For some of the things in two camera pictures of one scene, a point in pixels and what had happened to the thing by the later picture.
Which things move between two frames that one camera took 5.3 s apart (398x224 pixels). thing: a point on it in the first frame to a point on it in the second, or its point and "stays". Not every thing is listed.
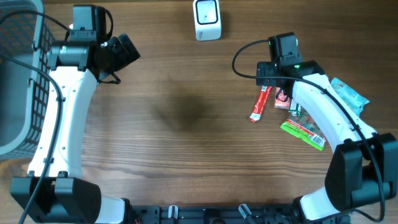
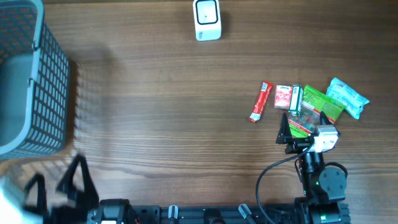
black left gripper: (125, 58) to (73, 207)
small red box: (282, 100) stays
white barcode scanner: (207, 19) stays
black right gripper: (265, 68) to (285, 134)
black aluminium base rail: (219, 214) stays
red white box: (264, 96) stays
